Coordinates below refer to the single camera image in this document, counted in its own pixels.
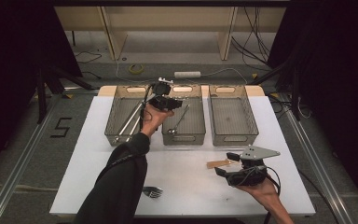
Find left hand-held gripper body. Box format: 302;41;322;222
148;77;184;112

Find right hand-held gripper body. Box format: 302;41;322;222
227;145;282;188

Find dark metal spoon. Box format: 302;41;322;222
167;104;191;135

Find mesh basket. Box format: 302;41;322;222
208;84;260;147
104;85;151;147
161;84;207;147

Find white chopstick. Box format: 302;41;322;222
125;116;144;139
117;102;146;143

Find metal chopstick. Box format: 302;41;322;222
113;101;145;144

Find wooden-handled fork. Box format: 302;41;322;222
142;186;164;200

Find person's left hand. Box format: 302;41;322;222
141;104;175;138

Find person's right hand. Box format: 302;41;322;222
243;179;282;207

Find white power strip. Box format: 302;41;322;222
173;70;202;79

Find yellow tape roll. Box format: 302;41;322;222
128;63;145;76

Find beige wooden shelf unit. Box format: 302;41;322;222
54;6;287;62

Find black metal stand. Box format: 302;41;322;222
36;65;95;125
247;58;303;122

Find black overhead beam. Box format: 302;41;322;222
51;0;293;7

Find black curtain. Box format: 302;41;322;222
0;0;84;178
267;0;358;208

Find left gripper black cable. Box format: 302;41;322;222
139;85;154;132

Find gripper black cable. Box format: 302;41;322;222
260;165;282;224
139;85;154;132

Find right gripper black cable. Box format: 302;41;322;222
260;165;282;224

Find aluminium floor rail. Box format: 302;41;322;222
278;92;357;224
0;92;63;224

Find black floor cable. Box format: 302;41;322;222
74;50;103;80

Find black hanging cables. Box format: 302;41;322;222
230;7;272;72

